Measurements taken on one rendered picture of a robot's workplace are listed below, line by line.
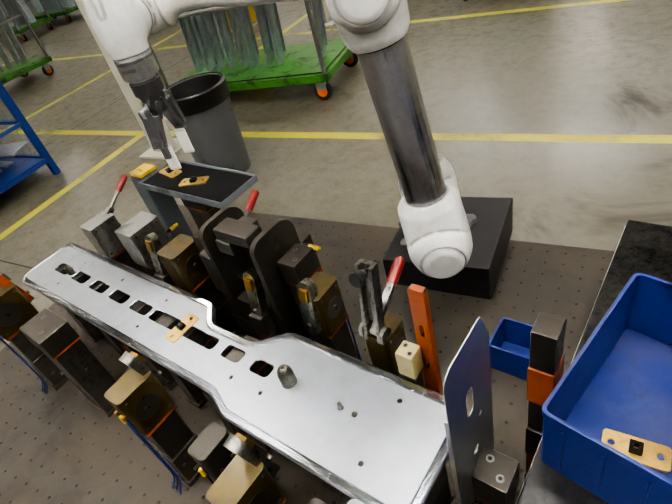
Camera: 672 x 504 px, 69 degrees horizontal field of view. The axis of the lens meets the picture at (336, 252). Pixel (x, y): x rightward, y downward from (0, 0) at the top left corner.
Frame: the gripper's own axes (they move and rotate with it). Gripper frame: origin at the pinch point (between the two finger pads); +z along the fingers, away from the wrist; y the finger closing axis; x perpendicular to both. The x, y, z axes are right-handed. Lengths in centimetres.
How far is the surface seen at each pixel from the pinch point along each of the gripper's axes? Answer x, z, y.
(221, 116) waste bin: -98, 75, -205
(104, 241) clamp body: -37.7, 25.1, 3.5
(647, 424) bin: 97, 22, 62
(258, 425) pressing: 34, 26, 63
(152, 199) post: -21.9, 18.2, -7.2
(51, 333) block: -27, 23, 43
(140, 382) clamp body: 8, 21, 58
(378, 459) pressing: 57, 26, 68
